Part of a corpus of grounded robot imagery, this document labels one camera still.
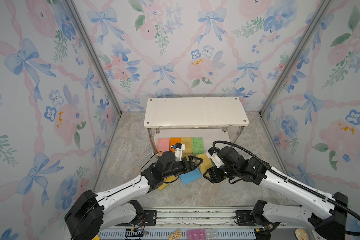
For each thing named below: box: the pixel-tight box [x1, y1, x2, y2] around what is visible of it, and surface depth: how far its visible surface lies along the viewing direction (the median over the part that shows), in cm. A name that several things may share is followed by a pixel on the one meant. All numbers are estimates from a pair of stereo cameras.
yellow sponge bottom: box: [181, 137, 193, 155], surface depth 94 cm
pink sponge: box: [157, 138, 170, 152], surface depth 93 cm
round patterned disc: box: [295, 228, 309, 240], surface depth 71 cm
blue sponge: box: [180, 167, 203, 185], surface depth 87 cm
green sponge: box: [192, 137, 204, 155], surface depth 94 cm
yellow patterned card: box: [168, 229, 182, 240], surface depth 70 cm
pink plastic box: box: [186, 229, 207, 240], surface depth 70 cm
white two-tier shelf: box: [143, 96, 250, 155], surface depth 75 cm
